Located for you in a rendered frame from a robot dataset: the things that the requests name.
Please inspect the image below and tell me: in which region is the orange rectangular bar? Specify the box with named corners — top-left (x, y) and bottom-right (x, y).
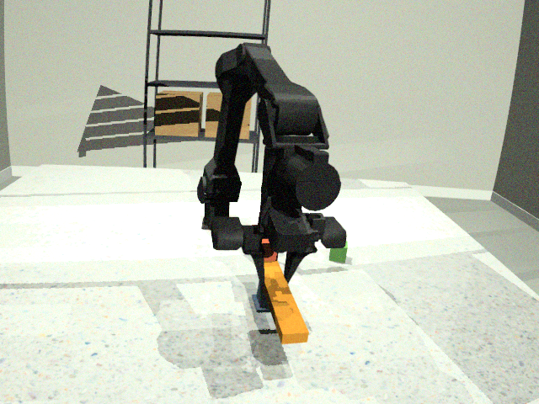
top-left (262, 239), bottom-right (309, 344)

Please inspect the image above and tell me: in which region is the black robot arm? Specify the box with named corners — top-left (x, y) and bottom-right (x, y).
top-left (197, 42), bottom-right (341, 253)

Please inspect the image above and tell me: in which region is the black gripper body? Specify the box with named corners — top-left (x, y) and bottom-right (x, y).
top-left (211, 184), bottom-right (347, 251)

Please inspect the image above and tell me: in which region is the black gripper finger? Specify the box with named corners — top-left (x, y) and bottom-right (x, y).
top-left (284, 246), bottom-right (318, 284)
top-left (241, 246), bottom-right (265, 286)

